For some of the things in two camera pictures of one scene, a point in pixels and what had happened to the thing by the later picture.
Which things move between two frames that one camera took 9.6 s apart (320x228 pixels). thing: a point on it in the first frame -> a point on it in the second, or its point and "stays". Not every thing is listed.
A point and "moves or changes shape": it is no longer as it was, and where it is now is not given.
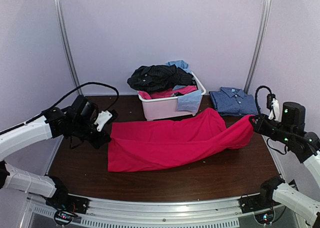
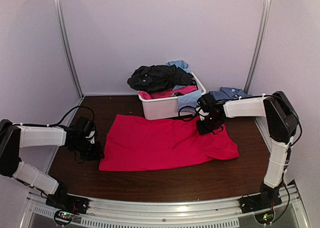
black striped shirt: x=158 y=78 stays
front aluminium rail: x=109 y=213 stays
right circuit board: x=265 y=218 stays
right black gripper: x=259 y=128 -> x=202 y=130
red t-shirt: x=158 y=145 moves or changes shape
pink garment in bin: x=144 y=95 stays
